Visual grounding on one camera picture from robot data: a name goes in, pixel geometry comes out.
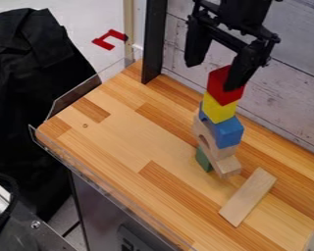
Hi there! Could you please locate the red cube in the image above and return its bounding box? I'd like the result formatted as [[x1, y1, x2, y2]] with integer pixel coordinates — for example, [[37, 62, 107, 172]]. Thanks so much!
[[205, 64, 248, 107]]

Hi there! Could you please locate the yellow block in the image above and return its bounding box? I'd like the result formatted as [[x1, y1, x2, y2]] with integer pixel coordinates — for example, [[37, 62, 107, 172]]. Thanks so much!
[[200, 92, 240, 125]]

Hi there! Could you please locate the grey metal equipment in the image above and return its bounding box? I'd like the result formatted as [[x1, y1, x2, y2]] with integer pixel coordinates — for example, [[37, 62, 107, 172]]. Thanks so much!
[[0, 172, 79, 251]]

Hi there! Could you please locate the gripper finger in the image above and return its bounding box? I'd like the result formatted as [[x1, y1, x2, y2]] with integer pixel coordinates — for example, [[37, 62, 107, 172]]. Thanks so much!
[[222, 43, 272, 93], [183, 20, 215, 69]]

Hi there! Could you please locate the wooden arch block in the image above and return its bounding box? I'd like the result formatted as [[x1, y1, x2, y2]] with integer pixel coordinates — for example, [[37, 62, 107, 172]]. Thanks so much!
[[192, 112, 240, 162]]

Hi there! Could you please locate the small wooden block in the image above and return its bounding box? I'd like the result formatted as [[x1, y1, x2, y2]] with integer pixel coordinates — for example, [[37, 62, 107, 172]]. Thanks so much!
[[210, 154, 244, 179]]

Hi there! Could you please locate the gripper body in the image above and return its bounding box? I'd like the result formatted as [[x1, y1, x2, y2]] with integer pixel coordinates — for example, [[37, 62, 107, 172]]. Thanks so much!
[[185, 0, 284, 54]]

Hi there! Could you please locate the black post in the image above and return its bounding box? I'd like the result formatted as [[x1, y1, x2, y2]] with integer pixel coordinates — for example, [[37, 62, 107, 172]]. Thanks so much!
[[139, 0, 170, 85]]

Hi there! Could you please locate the flat wooden plank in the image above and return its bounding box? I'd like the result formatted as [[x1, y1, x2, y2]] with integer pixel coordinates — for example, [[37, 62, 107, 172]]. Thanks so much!
[[217, 167, 280, 228]]

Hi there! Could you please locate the black fabric cover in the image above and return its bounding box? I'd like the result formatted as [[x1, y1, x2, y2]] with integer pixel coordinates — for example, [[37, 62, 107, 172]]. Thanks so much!
[[0, 7, 98, 224]]

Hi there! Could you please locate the blue block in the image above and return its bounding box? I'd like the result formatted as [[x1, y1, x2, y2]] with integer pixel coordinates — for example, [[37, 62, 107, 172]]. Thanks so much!
[[197, 103, 246, 150]]

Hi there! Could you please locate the green block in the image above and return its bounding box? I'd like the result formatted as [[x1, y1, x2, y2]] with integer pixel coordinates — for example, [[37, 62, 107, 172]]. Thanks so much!
[[194, 145, 215, 174]]

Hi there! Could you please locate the red bracket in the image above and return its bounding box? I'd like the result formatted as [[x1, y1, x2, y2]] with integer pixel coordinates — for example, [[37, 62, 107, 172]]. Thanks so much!
[[89, 28, 130, 52]]

